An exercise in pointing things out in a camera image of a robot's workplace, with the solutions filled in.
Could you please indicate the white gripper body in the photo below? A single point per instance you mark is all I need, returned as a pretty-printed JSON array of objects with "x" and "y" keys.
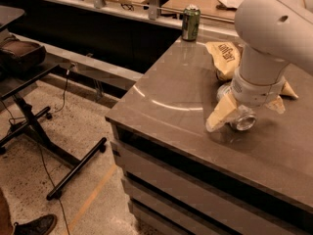
[{"x": 257, "y": 93}]

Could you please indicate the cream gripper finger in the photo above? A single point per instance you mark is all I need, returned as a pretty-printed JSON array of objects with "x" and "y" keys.
[
  {"x": 225, "y": 111},
  {"x": 275, "y": 93}
]

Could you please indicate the silver 7up can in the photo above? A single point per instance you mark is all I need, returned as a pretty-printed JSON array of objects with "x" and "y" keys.
[{"x": 247, "y": 116}]

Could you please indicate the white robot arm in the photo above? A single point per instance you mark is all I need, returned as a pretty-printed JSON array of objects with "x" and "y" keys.
[{"x": 276, "y": 33}]

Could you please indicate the green upright soda can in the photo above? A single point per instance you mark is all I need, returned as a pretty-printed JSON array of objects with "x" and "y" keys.
[{"x": 191, "y": 22}]

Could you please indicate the yellow chip bag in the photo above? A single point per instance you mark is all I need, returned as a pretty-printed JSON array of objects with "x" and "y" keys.
[{"x": 226, "y": 58}]

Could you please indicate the white papers on desk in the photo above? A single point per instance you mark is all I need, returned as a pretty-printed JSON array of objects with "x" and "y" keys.
[{"x": 229, "y": 4}]

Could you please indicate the grey cabinet drawers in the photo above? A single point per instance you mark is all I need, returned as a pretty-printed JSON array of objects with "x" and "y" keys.
[{"x": 227, "y": 183}]

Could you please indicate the black rolling stand base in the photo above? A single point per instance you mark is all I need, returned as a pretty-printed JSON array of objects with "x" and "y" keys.
[{"x": 10, "y": 87}]

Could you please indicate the dark bag on stand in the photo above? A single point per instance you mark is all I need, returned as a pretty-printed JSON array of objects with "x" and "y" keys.
[{"x": 18, "y": 57}]

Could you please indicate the black shoe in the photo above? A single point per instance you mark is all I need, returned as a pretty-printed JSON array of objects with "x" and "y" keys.
[{"x": 40, "y": 226}]

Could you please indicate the metal rail bracket middle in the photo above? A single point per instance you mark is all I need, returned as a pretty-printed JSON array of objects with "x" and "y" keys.
[{"x": 153, "y": 9}]

